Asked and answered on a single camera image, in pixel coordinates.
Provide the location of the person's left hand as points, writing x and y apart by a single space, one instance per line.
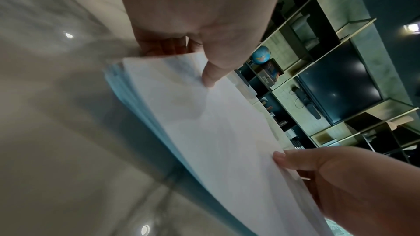
197 4

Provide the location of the person's right hand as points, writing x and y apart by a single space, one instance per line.
361 191

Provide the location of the stack of white paper sheets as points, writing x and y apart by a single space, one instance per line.
213 131

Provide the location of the blue globe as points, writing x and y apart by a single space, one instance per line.
261 54

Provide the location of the row of books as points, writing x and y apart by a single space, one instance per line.
293 139

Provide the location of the dark board game box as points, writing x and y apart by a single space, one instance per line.
269 73

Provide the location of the black flat television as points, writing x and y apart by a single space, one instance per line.
341 82

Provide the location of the wood and black shelving unit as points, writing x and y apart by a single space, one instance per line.
357 35

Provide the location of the white wall lamp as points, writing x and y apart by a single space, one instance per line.
413 28

